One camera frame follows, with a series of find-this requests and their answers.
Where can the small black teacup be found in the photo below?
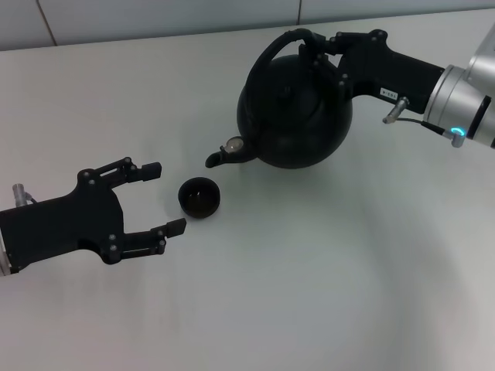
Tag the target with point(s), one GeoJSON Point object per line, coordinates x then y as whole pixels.
{"type": "Point", "coordinates": [199, 205]}

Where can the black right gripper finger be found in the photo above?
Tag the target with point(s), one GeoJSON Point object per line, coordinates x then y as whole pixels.
{"type": "Point", "coordinates": [325, 63]}
{"type": "Point", "coordinates": [340, 40]}

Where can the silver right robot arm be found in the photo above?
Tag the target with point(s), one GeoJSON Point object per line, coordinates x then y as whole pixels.
{"type": "Point", "coordinates": [460, 104]}

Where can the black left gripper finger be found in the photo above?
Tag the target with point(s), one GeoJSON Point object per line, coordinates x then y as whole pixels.
{"type": "Point", "coordinates": [154, 235]}
{"type": "Point", "coordinates": [131, 172]}

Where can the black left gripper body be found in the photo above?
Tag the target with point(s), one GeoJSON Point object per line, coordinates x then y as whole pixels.
{"type": "Point", "coordinates": [65, 224]}

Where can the black round teapot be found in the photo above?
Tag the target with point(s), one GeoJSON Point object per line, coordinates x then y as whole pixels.
{"type": "Point", "coordinates": [298, 127]}

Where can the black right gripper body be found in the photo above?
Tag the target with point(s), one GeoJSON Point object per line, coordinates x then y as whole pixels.
{"type": "Point", "coordinates": [383, 73]}

